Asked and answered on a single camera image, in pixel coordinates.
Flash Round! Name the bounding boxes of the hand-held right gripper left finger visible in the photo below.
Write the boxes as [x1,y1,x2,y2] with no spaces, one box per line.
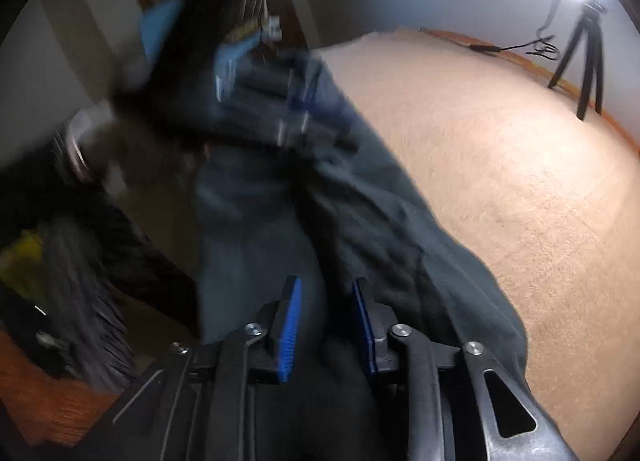
[107,275,303,461]

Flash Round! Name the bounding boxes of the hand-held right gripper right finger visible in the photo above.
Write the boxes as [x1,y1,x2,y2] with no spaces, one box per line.
[351,277,581,461]

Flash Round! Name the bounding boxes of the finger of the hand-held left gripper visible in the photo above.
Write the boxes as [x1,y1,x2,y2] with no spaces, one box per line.
[215,48,321,102]
[225,96,358,154]

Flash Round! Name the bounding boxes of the black pants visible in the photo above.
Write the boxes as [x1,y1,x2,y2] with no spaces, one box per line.
[192,48,531,461]

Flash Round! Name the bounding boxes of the person's left hand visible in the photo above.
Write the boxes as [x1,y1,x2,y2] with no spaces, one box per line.
[82,111,206,192]

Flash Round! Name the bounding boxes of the small black tripod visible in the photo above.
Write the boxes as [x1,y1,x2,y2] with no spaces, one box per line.
[547,0,608,121]

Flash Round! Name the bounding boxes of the black ring light cable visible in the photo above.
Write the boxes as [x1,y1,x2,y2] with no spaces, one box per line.
[470,0,563,62]

